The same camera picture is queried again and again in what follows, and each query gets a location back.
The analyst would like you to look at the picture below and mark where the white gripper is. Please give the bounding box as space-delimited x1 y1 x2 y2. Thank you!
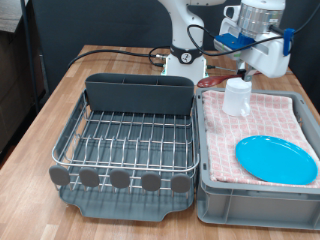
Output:
213 17 292 83

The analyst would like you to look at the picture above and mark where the reddish brown wooden spoon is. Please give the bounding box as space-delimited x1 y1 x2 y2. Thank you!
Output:
197 70 263 88

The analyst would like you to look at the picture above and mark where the blue plastic plate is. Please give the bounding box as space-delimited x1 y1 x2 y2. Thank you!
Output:
234 134 319 186

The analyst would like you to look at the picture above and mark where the grey dish rack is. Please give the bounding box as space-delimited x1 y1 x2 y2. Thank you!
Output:
53 89 198 223

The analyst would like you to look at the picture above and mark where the white mug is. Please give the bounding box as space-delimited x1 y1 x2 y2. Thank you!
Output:
222 78 253 118

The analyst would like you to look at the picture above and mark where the pink checked towel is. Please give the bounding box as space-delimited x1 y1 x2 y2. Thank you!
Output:
201 89 320 189

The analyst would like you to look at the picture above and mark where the grey plastic crate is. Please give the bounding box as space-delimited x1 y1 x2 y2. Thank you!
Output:
194 87 320 231

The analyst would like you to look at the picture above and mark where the dark metal pole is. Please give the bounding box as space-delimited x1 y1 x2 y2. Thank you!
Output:
19 0 41 113

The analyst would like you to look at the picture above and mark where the dark wooden cabinet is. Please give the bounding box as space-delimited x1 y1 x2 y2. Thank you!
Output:
0 0 46 154

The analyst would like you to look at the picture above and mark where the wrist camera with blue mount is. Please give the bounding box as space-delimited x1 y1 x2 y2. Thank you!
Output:
213 31 256 54

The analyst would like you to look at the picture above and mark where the blue cable clip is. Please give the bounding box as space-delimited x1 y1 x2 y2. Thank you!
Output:
282 28 296 57

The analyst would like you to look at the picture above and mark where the black camera cable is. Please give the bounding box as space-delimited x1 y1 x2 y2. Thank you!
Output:
186 3 320 57

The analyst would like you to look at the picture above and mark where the thick black cable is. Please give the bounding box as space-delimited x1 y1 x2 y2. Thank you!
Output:
67 45 173 69

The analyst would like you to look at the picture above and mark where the metal wire dish rack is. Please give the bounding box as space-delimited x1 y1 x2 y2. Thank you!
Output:
48 89 200 196

